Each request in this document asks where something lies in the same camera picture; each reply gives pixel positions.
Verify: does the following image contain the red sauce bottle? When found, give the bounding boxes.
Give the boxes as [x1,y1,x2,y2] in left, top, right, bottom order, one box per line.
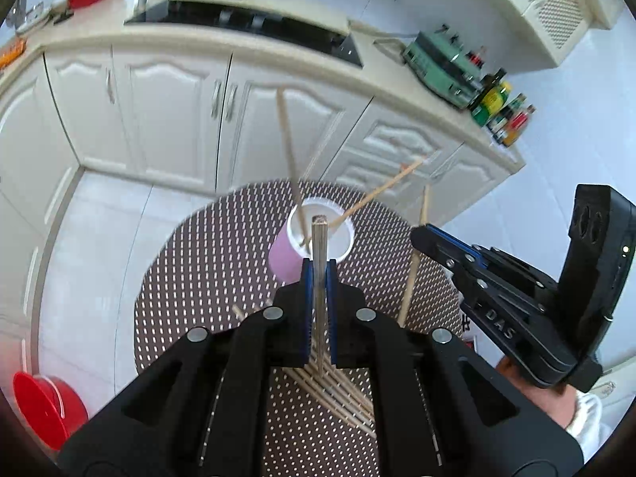
[502,104,537,148]

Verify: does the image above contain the cream wall cabinet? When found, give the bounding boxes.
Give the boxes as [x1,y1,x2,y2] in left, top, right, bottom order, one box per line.
[467,0,628,68]

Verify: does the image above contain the white dishes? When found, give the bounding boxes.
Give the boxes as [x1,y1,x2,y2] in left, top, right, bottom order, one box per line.
[9,4,51,31]

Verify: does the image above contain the wooden chopstick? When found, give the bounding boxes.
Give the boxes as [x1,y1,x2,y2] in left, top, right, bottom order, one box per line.
[275,87,308,242]
[328,156,429,233]
[397,184,431,329]
[311,215,329,376]

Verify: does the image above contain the white base cabinets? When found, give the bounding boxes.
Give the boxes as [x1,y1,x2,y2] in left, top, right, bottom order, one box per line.
[0,42,514,359]

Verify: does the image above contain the person's right hand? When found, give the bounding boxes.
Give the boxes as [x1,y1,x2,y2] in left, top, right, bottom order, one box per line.
[497,358,580,431]

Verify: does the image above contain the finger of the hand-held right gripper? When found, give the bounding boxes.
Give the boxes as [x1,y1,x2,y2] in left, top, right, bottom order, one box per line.
[426,224,560,305]
[410,226,578,389]

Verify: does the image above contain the pink cup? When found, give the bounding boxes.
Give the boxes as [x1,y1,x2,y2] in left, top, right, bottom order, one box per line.
[268,198,357,282]

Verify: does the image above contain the green electric grill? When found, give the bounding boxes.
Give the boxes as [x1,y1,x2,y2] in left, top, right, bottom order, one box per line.
[401,24,491,110]

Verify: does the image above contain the dark soy sauce bottle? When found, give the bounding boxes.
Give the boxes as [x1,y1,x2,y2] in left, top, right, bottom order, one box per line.
[489,93,526,136]

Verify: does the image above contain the beige kitchen countertop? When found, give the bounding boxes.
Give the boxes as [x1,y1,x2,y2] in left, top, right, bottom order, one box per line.
[0,0,527,175]

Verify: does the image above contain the black power cable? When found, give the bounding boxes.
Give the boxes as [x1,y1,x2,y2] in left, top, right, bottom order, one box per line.
[372,34,414,56]

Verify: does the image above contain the brown polka dot tablecloth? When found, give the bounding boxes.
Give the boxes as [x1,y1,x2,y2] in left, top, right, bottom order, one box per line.
[133,179,479,477]

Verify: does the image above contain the red plastic basin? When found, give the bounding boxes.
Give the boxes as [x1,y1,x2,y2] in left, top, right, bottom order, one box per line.
[12,372,90,451]

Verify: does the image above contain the green bottle yellow label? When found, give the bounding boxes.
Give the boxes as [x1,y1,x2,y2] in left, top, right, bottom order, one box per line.
[471,82,512,128]

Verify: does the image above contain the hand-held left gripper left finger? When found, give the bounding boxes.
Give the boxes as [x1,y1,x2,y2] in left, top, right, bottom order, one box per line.
[58,258,316,477]

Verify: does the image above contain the beige board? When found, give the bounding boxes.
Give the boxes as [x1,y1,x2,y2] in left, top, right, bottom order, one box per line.
[149,0,351,37]

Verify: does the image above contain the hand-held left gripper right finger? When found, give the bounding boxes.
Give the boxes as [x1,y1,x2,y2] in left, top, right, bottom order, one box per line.
[326,260,584,477]

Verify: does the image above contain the pile of chopsticks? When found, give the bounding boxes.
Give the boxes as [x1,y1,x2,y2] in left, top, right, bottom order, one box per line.
[233,303,379,439]

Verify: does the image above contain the orange packet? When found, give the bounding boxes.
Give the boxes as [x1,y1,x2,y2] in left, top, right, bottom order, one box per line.
[0,40,27,68]

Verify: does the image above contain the black glass cooktop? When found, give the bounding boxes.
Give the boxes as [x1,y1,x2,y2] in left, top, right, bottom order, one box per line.
[124,0,365,68]

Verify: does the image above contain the dark olive oil bottle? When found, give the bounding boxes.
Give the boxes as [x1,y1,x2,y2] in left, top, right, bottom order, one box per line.
[477,68,508,110]

